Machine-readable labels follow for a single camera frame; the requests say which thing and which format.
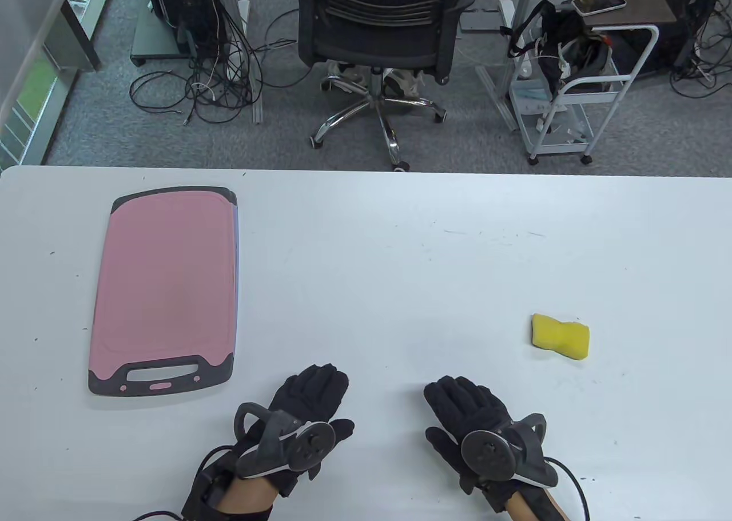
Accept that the person's right hand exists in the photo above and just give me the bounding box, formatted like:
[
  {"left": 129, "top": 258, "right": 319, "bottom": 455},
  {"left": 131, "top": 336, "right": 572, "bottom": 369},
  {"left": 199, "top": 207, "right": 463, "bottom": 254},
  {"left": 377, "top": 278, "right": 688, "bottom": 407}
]
[{"left": 423, "top": 376, "right": 558, "bottom": 513}]

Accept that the person's left hand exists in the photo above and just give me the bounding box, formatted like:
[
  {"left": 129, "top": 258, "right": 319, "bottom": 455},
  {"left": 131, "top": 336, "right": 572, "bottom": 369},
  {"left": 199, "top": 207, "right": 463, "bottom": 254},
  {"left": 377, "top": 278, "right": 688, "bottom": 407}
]
[{"left": 226, "top": 364, "right": 355, "bottom": 498}]

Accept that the yellow sponge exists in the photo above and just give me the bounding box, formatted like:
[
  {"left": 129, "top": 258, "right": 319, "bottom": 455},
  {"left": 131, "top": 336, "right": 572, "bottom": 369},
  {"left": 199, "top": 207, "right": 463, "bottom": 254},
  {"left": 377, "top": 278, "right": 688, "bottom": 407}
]
[{"left": 531, "top": 313, "right": 590, "bottom": 361}]

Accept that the pink cutting board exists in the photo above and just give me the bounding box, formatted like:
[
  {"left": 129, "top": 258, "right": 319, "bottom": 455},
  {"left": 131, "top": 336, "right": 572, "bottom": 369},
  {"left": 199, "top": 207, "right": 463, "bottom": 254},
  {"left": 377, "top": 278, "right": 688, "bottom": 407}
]
[{"left": 87, "top": 186, "right": 238, "bottom": 396}]

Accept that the person's left forearm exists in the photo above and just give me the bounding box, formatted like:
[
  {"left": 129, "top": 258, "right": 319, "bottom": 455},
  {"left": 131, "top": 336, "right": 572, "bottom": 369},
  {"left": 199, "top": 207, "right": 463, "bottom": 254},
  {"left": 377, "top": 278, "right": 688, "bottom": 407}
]
[{"left": 214, "top": 476, "right": 278, "bottom": 521}]

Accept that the person's right forearm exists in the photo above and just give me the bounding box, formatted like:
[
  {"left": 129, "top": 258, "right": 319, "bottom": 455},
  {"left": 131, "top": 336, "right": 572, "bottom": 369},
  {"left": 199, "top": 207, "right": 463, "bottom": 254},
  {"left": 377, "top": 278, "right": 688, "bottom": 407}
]
[{"left": 506, "top": 487, "right": 572, "bottom": 521}]

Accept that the grey left hand controller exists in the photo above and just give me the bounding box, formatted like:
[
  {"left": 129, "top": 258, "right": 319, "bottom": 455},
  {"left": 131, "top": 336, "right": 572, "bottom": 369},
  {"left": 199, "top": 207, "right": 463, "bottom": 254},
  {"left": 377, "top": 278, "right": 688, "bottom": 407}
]
[{"left": 233, "top": 402, "right": 337, "bottom": 480}]

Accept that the grey hand controller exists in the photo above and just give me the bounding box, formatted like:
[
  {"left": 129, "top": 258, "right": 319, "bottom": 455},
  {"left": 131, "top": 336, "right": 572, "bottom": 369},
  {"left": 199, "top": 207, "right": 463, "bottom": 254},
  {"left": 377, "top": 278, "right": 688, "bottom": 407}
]
[
  {"left": 460, "top": 412, "right": 558, "bottom": 490},
  {"left": 233, "top": 402, "right": 337, "bottom": 480}
]

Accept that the grey right hand controller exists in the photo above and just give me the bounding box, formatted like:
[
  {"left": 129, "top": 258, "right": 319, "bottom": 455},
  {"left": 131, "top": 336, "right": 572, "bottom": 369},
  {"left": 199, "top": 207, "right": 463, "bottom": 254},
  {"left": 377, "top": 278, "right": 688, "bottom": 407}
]
[{"left": 460, "top": 412, "right": 558, "bottom": 490}]

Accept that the pale blue packet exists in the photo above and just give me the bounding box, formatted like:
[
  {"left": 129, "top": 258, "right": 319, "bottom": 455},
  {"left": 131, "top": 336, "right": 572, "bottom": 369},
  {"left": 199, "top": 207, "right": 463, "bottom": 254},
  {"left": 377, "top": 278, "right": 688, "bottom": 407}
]
[{"left": 511, "top": 79, "right": 552, "bottom": 118}]

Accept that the white utility cart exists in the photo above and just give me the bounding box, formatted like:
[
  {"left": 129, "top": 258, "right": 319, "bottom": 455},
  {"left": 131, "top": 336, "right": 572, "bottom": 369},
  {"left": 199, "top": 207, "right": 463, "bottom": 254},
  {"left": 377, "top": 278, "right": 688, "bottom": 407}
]
[{"left": 508, "top": 25, "right": 660, "bottom": 165}]

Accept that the black office chair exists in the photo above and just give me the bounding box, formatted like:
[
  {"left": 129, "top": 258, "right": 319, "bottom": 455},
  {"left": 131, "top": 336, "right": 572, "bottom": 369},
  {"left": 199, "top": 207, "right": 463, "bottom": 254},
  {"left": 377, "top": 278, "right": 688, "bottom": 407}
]
[{"left": 286, "top": 0, "right": 480, "bottom": 173}]

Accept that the grey floor plate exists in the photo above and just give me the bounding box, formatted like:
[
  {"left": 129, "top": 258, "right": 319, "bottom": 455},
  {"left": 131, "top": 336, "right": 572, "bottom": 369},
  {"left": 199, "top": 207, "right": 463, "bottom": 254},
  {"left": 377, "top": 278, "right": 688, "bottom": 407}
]
[{"left": 460, "top": 9, "right": 504, "bottom": 33}]

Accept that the black bag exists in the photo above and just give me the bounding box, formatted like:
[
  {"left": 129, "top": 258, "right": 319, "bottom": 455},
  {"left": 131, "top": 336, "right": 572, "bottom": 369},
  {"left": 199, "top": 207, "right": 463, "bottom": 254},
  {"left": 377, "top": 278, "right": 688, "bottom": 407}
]
[{"left": 500, "top": 0, "right": 615, "bottom": 96}]

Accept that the grey stand base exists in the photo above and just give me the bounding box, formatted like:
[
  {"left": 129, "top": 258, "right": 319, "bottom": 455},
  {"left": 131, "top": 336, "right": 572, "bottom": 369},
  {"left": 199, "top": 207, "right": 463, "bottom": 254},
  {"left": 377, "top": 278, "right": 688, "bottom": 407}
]
[{"left": 130, "top": 6, "right": 184, "bottom": 69}]

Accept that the black computer rack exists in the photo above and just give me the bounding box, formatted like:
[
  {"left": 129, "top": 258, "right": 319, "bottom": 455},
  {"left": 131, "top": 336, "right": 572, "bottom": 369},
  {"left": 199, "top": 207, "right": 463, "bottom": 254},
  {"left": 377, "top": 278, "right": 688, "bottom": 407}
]
[{"left": 141, "top": 0, "right": 229, "bottom": 58}]

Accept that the white smartphone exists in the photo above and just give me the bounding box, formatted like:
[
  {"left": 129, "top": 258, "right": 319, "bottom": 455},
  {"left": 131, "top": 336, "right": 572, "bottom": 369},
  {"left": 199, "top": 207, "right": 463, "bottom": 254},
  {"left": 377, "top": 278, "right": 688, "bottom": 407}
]
[{"left": 572, "top": 0, "right": 627, "bottom": 16}]

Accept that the black right glove cable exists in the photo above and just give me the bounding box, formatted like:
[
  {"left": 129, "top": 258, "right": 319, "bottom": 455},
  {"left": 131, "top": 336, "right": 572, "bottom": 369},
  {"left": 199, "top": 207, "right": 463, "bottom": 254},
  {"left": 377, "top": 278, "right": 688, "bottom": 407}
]
[{"left": 543, "top": 457, "right": 590, "bottom": 521}]

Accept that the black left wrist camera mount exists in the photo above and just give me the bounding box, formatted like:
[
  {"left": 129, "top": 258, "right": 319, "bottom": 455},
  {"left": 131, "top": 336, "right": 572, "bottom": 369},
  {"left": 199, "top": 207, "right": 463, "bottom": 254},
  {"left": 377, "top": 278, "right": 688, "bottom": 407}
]
[{"left": 182, "top": 447, "right": 235, "bottom": 521}]

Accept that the black floor cable bundle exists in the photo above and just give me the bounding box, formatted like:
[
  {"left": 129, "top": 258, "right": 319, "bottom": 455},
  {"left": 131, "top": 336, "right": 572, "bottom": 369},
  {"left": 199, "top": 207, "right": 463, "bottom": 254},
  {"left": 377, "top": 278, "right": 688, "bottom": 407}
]
[{"left": 129, "top": 0, "right": 304, "bottom": 126}]

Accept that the grey window frame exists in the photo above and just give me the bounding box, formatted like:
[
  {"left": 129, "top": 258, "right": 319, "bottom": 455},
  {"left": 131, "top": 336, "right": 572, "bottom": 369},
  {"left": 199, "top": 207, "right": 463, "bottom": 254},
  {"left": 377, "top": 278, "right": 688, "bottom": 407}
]
[{"left": 0, "top": 0, "right": 118, "bottom": 167}]

